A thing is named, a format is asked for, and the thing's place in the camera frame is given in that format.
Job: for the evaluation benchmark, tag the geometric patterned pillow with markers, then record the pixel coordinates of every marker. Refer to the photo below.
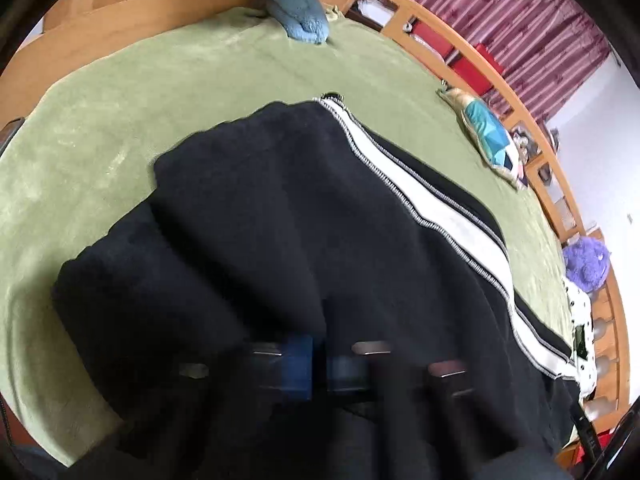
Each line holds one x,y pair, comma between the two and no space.
482,125

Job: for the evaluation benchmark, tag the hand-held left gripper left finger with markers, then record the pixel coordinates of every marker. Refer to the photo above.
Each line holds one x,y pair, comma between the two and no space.
297,367

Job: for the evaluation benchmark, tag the white plastic bag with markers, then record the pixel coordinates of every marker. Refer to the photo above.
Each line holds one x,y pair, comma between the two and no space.
372,7

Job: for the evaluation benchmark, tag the red chairs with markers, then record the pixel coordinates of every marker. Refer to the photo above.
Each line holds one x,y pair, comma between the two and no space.
475,72

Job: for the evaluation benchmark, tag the green fleece blanket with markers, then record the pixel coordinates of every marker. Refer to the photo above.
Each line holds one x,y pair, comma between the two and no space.
150,85

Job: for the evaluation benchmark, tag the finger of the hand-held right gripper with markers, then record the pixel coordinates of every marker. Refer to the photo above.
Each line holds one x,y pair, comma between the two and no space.
586,432

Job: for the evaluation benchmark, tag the red box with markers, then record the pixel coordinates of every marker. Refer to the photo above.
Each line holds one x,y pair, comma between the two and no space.
431,40

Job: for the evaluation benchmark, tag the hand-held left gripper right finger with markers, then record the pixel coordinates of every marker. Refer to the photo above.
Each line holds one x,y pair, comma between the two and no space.
345,375

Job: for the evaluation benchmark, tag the red striped curtain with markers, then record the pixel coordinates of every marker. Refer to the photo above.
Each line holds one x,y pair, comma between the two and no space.
525,10

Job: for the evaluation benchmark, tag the purple plush toy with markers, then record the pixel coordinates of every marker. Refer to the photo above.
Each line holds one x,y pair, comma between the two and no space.
585,262

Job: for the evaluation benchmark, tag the light blue plush toy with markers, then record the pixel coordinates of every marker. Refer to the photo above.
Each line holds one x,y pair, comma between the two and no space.
300,5

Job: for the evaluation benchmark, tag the black pants with white stripe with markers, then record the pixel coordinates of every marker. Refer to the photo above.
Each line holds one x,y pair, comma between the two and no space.
250,210

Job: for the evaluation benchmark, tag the white spotted pillow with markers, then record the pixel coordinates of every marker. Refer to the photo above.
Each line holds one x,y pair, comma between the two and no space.
580,310

